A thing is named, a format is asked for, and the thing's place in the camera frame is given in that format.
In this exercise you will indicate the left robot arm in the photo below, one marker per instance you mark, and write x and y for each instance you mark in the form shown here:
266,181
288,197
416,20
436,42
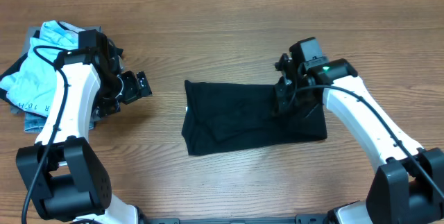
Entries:
65,179

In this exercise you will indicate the black t-shirt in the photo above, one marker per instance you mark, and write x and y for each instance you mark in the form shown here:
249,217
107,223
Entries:
224,117

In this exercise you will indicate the light blue folded t-shirt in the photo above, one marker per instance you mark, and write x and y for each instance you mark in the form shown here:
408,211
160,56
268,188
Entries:
34,84

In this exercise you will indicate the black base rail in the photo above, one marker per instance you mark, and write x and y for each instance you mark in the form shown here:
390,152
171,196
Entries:
298,219

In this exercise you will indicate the black folded garment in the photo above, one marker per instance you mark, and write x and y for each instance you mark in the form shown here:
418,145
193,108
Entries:
7,75

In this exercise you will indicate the folded blue jeans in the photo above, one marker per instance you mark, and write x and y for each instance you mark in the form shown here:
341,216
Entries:
33,123

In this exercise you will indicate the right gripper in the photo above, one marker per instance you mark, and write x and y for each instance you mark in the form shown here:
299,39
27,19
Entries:
282,94

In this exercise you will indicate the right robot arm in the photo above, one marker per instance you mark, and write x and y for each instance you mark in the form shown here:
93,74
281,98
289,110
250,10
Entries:
408,182

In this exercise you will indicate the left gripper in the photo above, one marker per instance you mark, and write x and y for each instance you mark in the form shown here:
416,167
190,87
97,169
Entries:
134,92

